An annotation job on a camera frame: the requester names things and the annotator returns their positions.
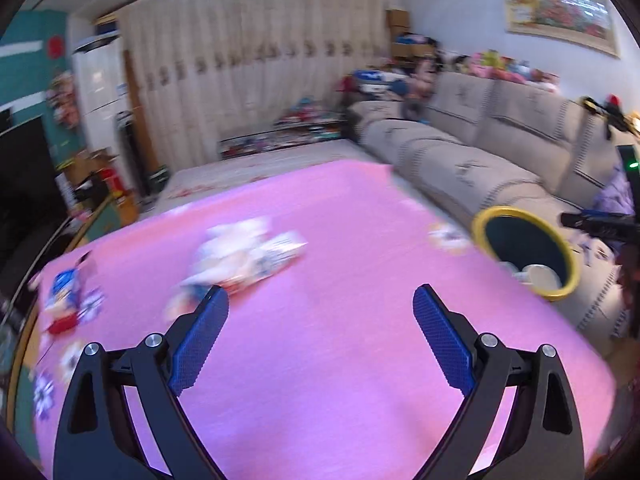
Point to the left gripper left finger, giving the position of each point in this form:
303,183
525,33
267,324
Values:
96,438

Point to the pink floral tablecloth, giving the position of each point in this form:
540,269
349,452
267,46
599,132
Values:
320,371

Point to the black flat television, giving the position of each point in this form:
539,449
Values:
32,205

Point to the red fire extinguisher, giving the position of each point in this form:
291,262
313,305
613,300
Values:
114,183

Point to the black tower fan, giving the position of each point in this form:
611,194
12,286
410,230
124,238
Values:
132,153

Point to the pile of plush toys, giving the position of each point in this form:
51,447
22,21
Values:
415,77

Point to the framed landscape painting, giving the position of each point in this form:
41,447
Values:
588,23

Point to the red white snack bag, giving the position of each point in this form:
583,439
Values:
234,257

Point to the beige patterned sofa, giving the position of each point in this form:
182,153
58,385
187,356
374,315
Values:
482,143

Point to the white air conditioner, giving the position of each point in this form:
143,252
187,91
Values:
102,91

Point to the cream window curtain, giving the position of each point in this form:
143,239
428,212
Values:
208,70

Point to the yellow rimmed trash bin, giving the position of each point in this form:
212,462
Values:
512,234

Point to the white yogurt cup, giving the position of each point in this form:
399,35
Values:
534,276

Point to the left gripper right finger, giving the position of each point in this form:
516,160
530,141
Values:
542,438

